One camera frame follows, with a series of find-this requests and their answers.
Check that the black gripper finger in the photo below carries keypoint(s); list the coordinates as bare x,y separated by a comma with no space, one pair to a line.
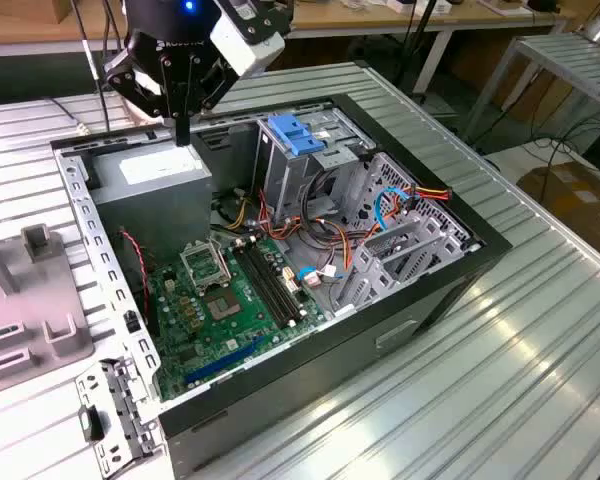
212,85
130,75

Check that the grey metal disk bay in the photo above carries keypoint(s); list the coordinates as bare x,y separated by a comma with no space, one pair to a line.
380,280

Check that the blue plastic drive latch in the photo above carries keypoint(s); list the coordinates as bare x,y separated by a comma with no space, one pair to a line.
292,135

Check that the grey metal drive cage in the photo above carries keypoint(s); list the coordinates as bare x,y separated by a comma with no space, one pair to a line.
285,185

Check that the grey power supply unit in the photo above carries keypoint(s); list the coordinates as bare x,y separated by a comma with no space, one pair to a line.
150,210

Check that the wooden desk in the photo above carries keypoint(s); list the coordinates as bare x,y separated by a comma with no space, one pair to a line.
355,17

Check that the black RAM slot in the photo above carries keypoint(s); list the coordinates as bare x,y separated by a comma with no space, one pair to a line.
279,285
272,285
260,285
266,285

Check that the CPU socket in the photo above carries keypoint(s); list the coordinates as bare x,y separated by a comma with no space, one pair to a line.
223,306

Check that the black tripod stand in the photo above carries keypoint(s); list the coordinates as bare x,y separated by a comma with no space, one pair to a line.
425,20

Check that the grey parts rack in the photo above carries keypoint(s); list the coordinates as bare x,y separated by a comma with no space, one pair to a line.
30,300

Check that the green motherboard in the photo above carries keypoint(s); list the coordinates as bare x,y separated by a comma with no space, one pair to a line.
230,340

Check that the blue expansion slot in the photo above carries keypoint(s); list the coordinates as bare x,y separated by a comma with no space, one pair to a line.
225,361

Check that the green RAM stick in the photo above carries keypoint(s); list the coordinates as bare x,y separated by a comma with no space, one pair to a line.
2,331

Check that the black open PC case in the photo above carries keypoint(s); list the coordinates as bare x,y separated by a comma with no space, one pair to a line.
305,380

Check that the black plastic latch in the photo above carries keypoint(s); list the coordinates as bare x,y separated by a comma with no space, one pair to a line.
91,422

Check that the metal slat side table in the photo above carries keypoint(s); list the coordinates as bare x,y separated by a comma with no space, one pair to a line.
565,55

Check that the brown cardboard box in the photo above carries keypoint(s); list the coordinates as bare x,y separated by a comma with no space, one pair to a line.
580,200

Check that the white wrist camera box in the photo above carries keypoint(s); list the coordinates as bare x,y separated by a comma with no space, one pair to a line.
240,47

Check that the grey metal slot bracket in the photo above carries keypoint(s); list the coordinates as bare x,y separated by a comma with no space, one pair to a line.
125,400

